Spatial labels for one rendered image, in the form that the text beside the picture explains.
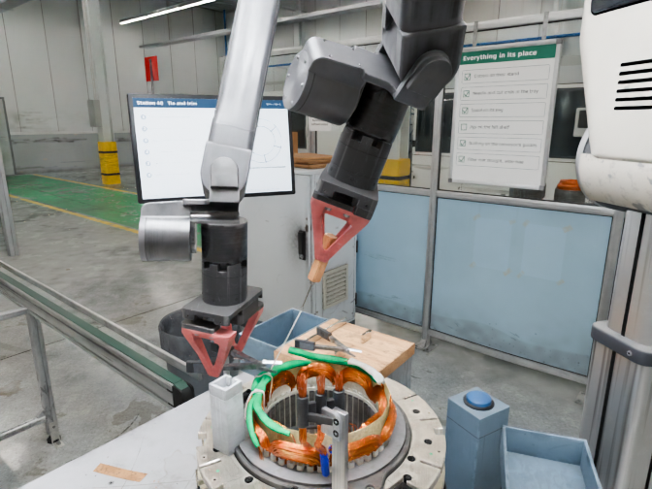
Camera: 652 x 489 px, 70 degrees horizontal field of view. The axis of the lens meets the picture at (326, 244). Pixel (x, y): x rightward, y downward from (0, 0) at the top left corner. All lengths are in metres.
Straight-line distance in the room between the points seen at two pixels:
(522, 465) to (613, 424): 0.18
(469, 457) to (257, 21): 0.73
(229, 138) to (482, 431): 0.59
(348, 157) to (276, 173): 1.15
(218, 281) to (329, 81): 0.28
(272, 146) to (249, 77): 1.00
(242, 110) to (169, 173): 0.97
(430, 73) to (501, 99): 2.34
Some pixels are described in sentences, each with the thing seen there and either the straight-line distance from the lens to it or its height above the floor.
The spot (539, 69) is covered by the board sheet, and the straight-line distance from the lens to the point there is 2.74.
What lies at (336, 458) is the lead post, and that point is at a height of 1.16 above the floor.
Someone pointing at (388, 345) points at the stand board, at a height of 1.06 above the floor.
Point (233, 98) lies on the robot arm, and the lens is 0.64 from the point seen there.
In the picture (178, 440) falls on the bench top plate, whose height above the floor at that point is 0.78.
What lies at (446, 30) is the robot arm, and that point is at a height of 1.56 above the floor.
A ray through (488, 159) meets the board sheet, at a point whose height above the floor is 1.28.
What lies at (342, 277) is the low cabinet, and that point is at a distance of 3.16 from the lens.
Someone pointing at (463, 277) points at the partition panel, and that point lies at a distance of 3.03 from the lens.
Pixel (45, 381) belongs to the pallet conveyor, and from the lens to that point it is 2.61.
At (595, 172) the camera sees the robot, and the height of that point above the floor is 1.41.
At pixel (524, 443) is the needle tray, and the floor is 1.04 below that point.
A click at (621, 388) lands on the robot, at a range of 0.85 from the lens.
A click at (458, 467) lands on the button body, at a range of 0.90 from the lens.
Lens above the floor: 1.49
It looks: 15 degrees down
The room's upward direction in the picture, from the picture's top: straight up
